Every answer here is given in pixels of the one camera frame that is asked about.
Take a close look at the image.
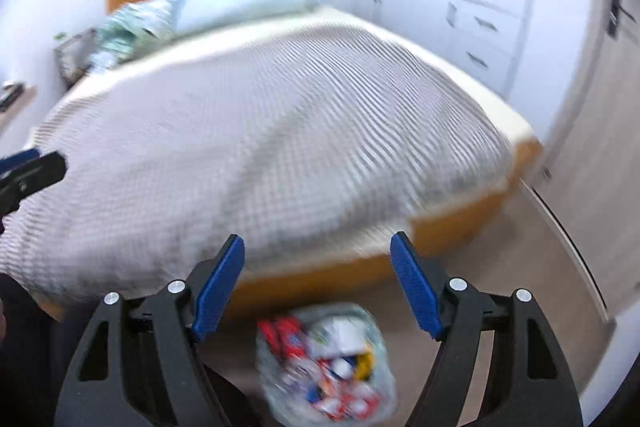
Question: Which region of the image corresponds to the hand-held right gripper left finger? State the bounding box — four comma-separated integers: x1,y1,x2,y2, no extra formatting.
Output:
52,234,246,427

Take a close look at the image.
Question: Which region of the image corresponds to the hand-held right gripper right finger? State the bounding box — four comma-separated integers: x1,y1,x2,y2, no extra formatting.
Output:
390,231,583,427

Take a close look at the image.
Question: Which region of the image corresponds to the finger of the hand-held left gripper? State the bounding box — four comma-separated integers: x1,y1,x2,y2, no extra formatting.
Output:
0,149,68,212

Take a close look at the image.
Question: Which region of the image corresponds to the butterfly print plastic bag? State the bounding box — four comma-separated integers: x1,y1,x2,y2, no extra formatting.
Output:
255,302,398,423

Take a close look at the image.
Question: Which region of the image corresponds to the nightstand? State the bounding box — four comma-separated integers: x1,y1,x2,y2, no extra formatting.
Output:
52,29,101,90

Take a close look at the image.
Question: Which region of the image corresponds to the crumpled green quilt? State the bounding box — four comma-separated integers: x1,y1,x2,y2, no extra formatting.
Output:
92,0,193,68

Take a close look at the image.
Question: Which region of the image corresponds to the cream bed sheet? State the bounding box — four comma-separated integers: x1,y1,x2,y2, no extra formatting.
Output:
65,4,536,148

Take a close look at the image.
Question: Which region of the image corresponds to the grey door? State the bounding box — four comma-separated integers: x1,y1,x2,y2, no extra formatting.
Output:
535,0,640,323

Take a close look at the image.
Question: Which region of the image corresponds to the light blue pillow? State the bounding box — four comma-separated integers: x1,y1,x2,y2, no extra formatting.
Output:
172,0,326,38

